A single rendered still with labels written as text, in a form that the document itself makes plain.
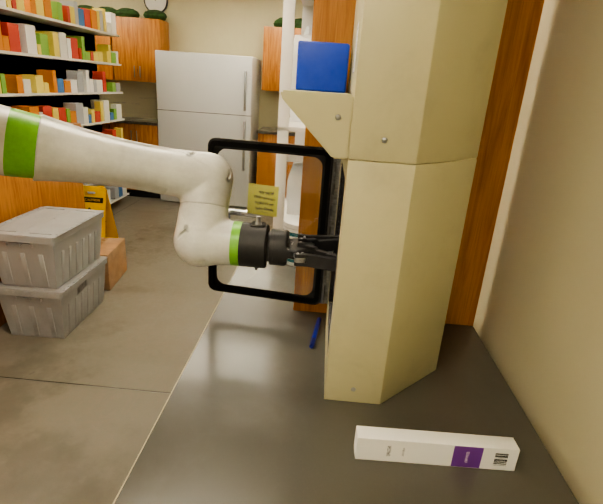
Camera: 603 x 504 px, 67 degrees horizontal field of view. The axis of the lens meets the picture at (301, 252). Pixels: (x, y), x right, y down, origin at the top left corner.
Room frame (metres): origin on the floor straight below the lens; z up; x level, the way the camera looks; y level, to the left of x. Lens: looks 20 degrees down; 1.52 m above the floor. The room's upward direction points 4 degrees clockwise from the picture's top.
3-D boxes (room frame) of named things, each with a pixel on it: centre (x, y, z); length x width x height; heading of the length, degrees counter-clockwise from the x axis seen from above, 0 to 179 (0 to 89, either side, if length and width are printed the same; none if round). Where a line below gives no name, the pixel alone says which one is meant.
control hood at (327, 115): (0.91, -0.01, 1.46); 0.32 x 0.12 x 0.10; 178
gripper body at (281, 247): (0.89, 0.02, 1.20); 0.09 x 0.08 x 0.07; 89
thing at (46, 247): (2.63, 1.54, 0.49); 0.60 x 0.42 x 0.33; 178
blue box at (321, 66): (1.01, -0.02, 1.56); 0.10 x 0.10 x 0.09; 88
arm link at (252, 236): (0.89, 0.09, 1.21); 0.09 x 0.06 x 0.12; 179
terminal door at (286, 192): (1.09, 0.09, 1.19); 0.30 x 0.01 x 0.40; 81
